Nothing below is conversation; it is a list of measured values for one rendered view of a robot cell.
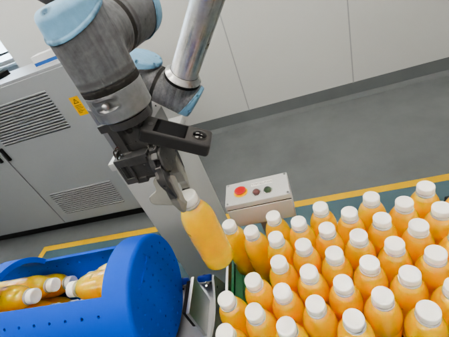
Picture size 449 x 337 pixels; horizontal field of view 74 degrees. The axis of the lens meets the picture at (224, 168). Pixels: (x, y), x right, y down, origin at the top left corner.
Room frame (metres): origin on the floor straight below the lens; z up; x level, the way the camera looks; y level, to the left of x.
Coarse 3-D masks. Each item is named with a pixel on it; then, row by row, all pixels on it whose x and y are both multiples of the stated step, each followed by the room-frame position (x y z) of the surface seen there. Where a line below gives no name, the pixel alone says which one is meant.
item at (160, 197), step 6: (174, 180) 0.45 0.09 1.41; (156, 186) 0.45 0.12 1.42; (174, 186) 0.44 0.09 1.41; (156, 192) 0.45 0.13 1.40; (162, 192) 0.44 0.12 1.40; (180, 192) 0.45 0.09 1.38; (150, 198) 0.45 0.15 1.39; (156, 198) 0.45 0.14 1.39; (162, 198) 0.44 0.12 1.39; (168, 198) 0.44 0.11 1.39; (180, 198) 0.44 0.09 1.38; (156, 204) 0.45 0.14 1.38; (162, 204) 0.44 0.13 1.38; (168, 204) 0.44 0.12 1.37; (174, 204) 0.43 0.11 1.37; (180, 204) 0.43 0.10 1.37; (186, 204) 0.44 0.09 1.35; (180, 210) 0.44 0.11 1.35
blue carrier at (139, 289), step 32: (64, 256) 0.72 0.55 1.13; (96, 256) 0.69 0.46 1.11; (128, 256) 0.50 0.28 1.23; (160, 256) 0.57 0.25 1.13; (128, 288) 0.43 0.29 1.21; (160, 288) 0.50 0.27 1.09; (0, 320) 0.50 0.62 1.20; (32, 320) 0.47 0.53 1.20; (64, 320) 0.44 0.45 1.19; (96, 320) 0.41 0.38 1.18; (128, 320) 0.39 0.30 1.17; (160, 320) 0.44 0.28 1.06
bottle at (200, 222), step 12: (204, 204) 0.46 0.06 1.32; (192, 216) 0.44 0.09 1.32; (204, 216) 0.44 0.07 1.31; (192, 228) 0.44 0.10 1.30; (204, 228) 0.43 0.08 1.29; (216, 228) 0.45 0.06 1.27; (192, 240) 0.45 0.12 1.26; (204, 240) 0.43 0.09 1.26; (216, 240) 0.44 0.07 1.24; (204, 252) 0.44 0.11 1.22; (216, 252) 0.43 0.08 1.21; (228, 252) 0.44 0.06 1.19; (216, 264) 0.43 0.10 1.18; (228, 264) 0.44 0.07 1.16
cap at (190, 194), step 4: (184, 192) 0.48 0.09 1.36; (188, 192) 0.47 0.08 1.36; (192, 192) 0.47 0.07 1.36; (184, 196) 0.47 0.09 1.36; (188, 196) 0.46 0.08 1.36; (192, 196) 0.46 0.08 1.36; (196, 196) 0.46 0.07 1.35; (188, 200) 0.45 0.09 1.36; (192, 200) 0.45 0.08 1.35; (196, 200) 0.46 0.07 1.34; (188, 204) 0.45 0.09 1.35; (192, 204) 0.45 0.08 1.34
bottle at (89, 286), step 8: (96, 272) 0.54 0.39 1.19; (80, 280) 0.54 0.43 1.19; (88, 280) 0.52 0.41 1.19; (96, 280) 0.51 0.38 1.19; (72, 288) 0.53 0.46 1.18; (80, 288) 0.52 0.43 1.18; (88, 288) 0.51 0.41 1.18; (96, 288) 0.50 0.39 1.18; (80, 296) 0.51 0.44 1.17; (88, 296) 0.50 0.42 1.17; (96, 296) 0.49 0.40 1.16
